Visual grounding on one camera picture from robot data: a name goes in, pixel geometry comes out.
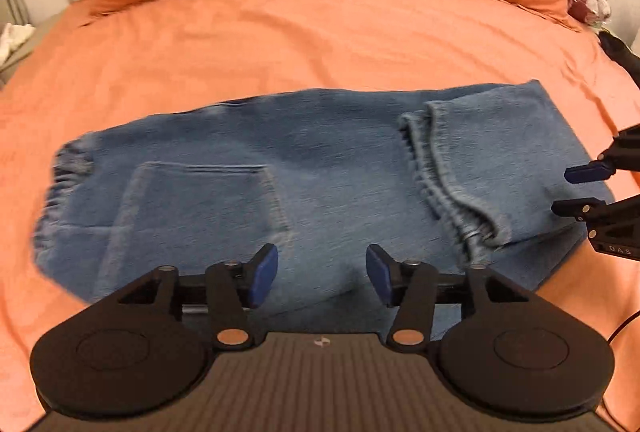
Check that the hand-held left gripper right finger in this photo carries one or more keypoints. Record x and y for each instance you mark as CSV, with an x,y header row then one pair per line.
x,y
381,274

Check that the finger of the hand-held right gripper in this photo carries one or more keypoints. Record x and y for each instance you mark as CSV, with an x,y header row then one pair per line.
x,y
587,173
575,208

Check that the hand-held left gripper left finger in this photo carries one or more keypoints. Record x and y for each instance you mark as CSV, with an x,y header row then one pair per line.
x,y
262,274

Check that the blue denim pants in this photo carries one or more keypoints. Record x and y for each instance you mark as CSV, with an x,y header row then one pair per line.
x,y
325,161

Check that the black jacket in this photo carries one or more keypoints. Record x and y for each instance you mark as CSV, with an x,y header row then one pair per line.
x,y
622,56

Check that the bed with orange sheet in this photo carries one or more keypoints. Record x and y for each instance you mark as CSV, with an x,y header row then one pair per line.
x,y
250,51

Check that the beige nightstand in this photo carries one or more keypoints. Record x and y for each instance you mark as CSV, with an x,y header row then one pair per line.
x,y
35,39

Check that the white crumpled cloth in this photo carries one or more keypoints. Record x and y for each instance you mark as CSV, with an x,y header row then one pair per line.
x,y
12,39

